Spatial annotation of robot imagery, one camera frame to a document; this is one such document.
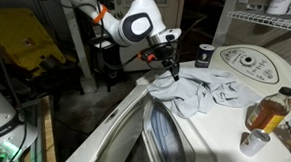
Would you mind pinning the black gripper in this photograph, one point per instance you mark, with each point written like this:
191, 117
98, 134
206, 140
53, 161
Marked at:
165, 53

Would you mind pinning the white cylindrical can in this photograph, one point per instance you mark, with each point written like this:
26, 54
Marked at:
254, 143

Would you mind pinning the light blue cloth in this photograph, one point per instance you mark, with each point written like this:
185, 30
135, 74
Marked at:
198, 90

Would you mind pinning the dark blue round canister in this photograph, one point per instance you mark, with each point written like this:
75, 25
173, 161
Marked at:
204, 55

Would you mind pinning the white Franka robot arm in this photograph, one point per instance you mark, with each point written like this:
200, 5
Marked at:
139, 10

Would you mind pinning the wooden platform board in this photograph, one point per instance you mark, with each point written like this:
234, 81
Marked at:
47, 136

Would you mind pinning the white top-load washing machine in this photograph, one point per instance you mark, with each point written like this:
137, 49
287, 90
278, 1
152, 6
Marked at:
223, 128

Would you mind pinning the white washing machine lid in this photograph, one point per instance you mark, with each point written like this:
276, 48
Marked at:
115, 139

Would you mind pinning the tall white bottle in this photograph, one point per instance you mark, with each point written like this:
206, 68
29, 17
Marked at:
279, 6

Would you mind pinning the amber liquid bottle black cap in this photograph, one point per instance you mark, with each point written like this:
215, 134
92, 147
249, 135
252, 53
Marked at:
267, 114

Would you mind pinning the yellow plastic machine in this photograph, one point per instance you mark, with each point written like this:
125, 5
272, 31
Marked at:
17, 37

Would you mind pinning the black metal stand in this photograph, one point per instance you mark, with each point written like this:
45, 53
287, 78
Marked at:
111, 62

